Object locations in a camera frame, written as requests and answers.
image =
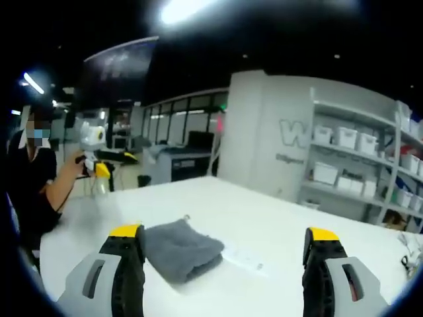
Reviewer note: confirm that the dark hanging screen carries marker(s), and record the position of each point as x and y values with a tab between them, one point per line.
119	72

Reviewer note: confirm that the long ceiling light strip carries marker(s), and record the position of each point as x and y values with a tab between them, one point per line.
33	82

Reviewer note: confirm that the person's torso in black clothing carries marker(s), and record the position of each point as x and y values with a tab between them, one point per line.
29	185

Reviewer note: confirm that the row of white storage bins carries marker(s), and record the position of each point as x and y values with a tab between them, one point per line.
357	138

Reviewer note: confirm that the black waste bin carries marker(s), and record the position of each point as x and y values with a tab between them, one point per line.
144	180

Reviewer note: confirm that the person's left hand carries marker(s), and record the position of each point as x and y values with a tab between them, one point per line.
82	168

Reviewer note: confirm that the grey towel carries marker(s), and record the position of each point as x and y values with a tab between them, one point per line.
185	247

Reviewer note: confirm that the grey metal shelf unit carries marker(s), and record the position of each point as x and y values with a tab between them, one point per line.
370	158

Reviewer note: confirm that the black monitor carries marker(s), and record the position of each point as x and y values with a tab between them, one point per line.
201	138

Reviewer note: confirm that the grey office printer cabinet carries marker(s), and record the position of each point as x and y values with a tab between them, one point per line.
185	162

